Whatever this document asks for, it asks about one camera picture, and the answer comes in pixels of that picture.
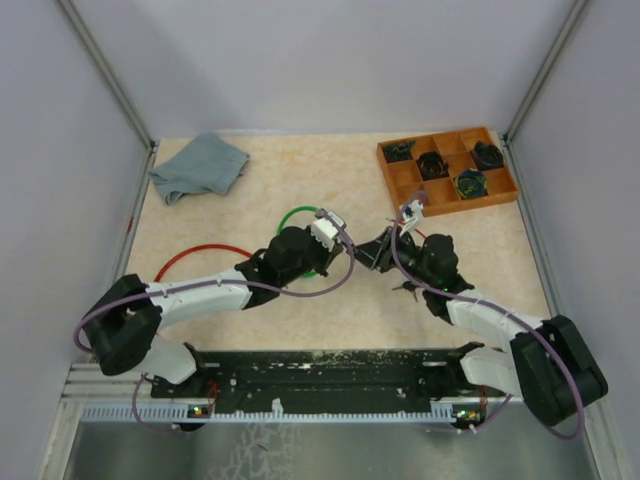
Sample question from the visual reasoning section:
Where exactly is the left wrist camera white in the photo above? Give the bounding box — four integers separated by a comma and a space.
310, 209, 346, 251

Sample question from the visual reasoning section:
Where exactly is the red cable padlock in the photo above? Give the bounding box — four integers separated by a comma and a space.
385, 217, 427, 239

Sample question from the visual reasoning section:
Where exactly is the wooden compartment tray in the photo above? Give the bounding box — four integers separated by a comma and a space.
377, 126, 519, 216

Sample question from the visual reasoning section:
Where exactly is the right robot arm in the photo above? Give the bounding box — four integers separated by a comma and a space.
355, 228, 609, 426

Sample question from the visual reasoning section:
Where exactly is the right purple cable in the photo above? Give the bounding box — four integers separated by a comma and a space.
390, 188, 587, 442

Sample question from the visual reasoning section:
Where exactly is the red translucent cable lock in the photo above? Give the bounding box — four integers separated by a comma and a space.
153, 243, 256, 341

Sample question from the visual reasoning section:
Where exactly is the rolled dark sock in tray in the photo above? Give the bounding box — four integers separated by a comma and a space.
453, 169, 488, 200

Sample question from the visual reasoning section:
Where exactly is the green cable lock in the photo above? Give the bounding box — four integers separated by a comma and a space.
274, 205, 321, 279

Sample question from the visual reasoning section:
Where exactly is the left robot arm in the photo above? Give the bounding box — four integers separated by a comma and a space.
82, 220, 344, 397

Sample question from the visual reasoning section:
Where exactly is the black orange rolled sock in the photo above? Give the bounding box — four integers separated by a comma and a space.
417, 151, 449, 180

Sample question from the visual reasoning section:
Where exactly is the blue grey folded cloth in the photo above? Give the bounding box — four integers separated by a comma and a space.
148, 133, 250, 206

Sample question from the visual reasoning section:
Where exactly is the grey cable duct rail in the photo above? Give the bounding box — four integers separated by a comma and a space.
82, 402, 481, 424

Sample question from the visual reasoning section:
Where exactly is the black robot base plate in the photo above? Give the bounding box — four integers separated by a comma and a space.
151, 343, 481, 414

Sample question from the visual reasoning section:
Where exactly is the green black rolled sock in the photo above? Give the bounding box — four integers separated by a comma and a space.
382, 141, 415, 163

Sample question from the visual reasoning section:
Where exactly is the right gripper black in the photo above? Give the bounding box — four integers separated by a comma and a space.
348, 225, 436, 286

